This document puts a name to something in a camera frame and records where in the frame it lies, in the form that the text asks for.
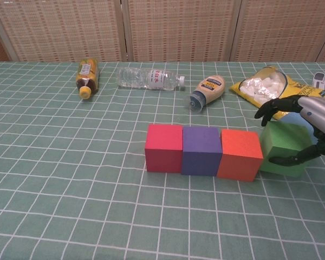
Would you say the green foam block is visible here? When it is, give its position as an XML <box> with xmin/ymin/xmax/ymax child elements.
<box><xmin>259</xmin><ymin>120</ymin><xmax>319</xmax><ymax>178</ymax></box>

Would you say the yellow tea bottle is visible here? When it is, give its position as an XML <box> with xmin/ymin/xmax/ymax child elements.
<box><xmin>75</xmin><ymin>58</ymin><xmax>100</xmax><ymax>100</ymax></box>

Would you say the pink foam block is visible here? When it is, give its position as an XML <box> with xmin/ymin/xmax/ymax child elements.
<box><xmin>144</xmin><ymin>123</ymin><xmax>184</xmax><ymax>173</ymax></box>

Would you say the yellow snack bag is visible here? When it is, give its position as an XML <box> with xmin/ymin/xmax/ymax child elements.
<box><xmin>229</xmin><ymin>66</ymin><xmax>325</xmax><ymax>121</ymax></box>

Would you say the mayonnaise squeeze bottle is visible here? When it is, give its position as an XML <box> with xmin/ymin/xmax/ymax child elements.
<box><xmin>186</xmin><ymin>75</ymin><xmax>226</xmax><ymax>113</ymax></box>

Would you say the bamboo folding screen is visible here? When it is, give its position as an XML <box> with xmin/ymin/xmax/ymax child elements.
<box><xmin>0</xmin><ymin>0</ymin><xmax>325</xmax><ymax>64</ymax></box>

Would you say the blue foam block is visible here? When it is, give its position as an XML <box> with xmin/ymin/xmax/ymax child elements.
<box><xmin>283</xmin><ymin>113</ymin><xmax>319</xmax><ymax>144</ymax></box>

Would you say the orange foam block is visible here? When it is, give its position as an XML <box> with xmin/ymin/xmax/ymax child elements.
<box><xmin>216</xmin><ymin>129</ymin><xmax>264</xmax><ymax>182</ymax></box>

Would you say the green checkered tablecloth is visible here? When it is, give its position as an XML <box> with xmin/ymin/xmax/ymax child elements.
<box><xmin>0</xmin><ymin>61</ymin><xmax>325</xmax><ymax>260</ymax></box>

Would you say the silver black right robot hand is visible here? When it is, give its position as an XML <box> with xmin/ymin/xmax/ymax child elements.
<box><xmin>253</xmin><ymin>96</ymin><xmax>325</xmax><ymax>166</ymax></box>

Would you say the clear water bottle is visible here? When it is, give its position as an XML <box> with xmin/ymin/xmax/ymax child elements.
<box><xmin>116</xmin><ymin>67</ymin><xmax>186</xmax><ymax>92</ymax></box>

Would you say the purple foam block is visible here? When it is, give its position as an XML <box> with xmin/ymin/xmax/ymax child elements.
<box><xmin>180</xmin><ymin>126</ymin><xmax>223</xmax><ymax>177</ymax></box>

